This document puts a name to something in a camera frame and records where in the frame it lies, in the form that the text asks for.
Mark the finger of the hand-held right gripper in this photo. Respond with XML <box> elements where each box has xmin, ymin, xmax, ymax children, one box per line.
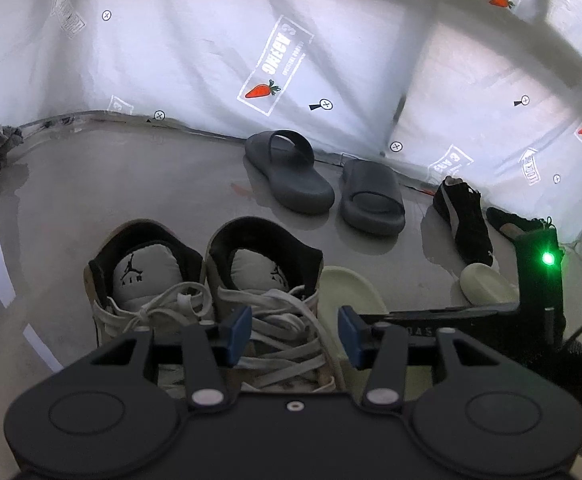
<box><xmin>358</xmin><ymin>311</ymin><xmax>408</xmax><ymax>329</ymax></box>

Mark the white printed plastic sheet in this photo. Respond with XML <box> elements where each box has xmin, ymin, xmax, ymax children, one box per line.
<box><xmin>0</xmin><ymin>0</ymin><xmax>582</xmax><ymax>252</ymax></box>

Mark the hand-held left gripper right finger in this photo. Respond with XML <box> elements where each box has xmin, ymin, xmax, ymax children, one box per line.
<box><xmin>338</xmin><ymin>305</ymin><xmax>516</xmax><ymax>408</ymax></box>

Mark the grey crumpled cloth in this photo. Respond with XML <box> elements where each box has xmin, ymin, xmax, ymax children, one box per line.
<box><xmin>0</xmin><ymin>125</ymin><xmax>25</xmax><ymax>162</ymax></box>

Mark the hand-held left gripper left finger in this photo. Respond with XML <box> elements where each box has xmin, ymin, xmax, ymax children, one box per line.
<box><xmin>66</xmin><ymin>306</ymin><xmax>252</xmax><ymax>408</ymax></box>

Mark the black sneaker with tan trim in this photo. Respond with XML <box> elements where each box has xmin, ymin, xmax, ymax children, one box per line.
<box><xmin>485</xmin><ymin>206</ymin><xmax>558</xmax><ymax>242</ymax></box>

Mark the black sneaker with white stripe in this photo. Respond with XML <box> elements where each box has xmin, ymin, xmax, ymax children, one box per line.
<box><xmin>432</xmin><ymin>175</ymin><xmax>495</xmax><ymax>267</ymax></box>

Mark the grey slide sandal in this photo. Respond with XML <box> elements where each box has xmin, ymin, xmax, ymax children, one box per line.
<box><xmin>244</xmin><ymin>130</ymin><xmax>336</xmax><ymax>215</ymax></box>
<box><xmin>340</xmin><ymin>158</ymin><xmax>406</xmax><ymax>237</ymax></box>

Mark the pale green slide sandal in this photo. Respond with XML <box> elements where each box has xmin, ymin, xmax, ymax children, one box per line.
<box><xmin>459</xmin><ymin>262</ymin><xmax>520</xmax><ymax>307</ymax></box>
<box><xmin>318</xmin><ymin>265</ymin><xmax>388</xmax><ymax>387</ymax></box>

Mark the tan lace-up sneaker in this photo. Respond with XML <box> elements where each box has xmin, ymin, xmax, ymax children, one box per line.
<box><xmin>205</xmin><ymin>216</ymin><xmax>344</xmax><ymax>395</ymax></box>
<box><xmin>83</xmin><ymin>218</ymin><xmax>208</xmax><ymax>357</ymax></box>

